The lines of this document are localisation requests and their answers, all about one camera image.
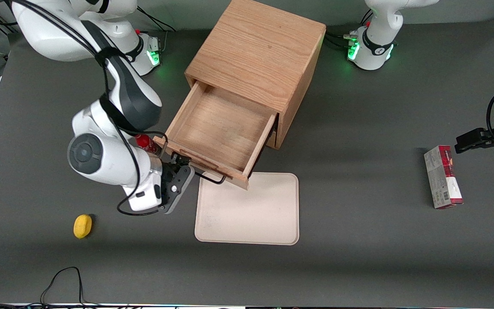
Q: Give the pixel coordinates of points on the wooden drawer cabinet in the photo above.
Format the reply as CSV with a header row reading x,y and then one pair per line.
x,y
260,56

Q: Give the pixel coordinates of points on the beige rectangular tray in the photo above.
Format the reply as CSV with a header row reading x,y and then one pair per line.
x,y
251,212

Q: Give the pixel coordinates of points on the yellow lemon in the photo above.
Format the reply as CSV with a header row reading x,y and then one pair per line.
x,y
82,226

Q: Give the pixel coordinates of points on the red and grey carton box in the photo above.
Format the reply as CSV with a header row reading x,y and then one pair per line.
x,y
442,177

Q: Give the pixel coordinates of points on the red soda bottle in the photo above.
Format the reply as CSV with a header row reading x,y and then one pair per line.
x,y
147,143

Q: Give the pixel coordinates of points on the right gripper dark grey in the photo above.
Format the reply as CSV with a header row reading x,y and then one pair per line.
x,y
168,170

